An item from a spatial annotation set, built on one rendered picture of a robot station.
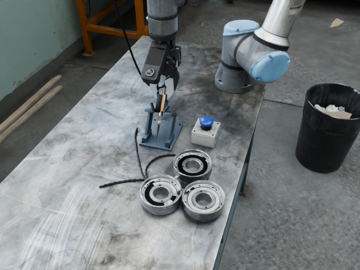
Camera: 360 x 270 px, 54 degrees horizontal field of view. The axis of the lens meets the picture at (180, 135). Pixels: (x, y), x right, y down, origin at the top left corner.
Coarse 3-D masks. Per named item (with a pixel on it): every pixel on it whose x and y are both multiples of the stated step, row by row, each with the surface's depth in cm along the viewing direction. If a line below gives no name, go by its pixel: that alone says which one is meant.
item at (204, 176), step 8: (184, 152) 98; (192, 152) 99; (200, 152) 98; (176, 160) 97; (184, 160) 97; (192, 160) 97; (208, 160) 97; (176, 168) 93; (184, 168) 94; (200, 168) 94; (208, 168) 94; (184, 176) 91; (192, 176) 91; (200, 176) 91; (208, 176) 94
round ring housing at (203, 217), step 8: (192, 184) 89; (200, 184) 90; (208, 184) 90; (216, 184) 89; (184, 192) 87; (200, 192) 88; (208, 192) 88; (216, 192) 88; (184, 200) 85; (192, 200) 86; (208, 200) 89; (224, 200) 85; (184, 208) 85; (200, 208) 85; (208, 208) 85; (192, 216) 84; (200, 216) 83; (208, 216) 83; (216, 216) 84
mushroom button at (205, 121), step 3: (204, 117) 104; (207, 117) 104; (210, 117) 104; (201, 120) 103; (204, 120) 103; (207, 120) 103; (210, 120) 103; (201, 123) 102; (204, 123) 102; (207, 123) 102; (210, 123) 102; (207, 126) 102
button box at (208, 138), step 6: (198, 120) 107; (198, 126) 105; (204, 126) 105; (210, 126) 105; (216, 126) 105; (192, 132) 103; (198, 132) 103; (204, 132) 103; (210, 132) 103; (216, 132) 103; (192, 138) 105; (198, 138) 104; (204, 138) 103; (210, 138) 102; (216, 138) 106; (198, 144) 105; (204, 144) 105; (210, 144) 104
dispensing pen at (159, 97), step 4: (164, 84) 102; (164, 88) 103; (164, 92) 103; (160, 96) 101; (156, 100) 102; (160, 100) 101; (156, 104) 102; (160, 104) 101; (156, 108) 102; (160, 108) 102; (160, 112) 103; (160, 116) 103; (160, 120) 104; (156, 136) 105
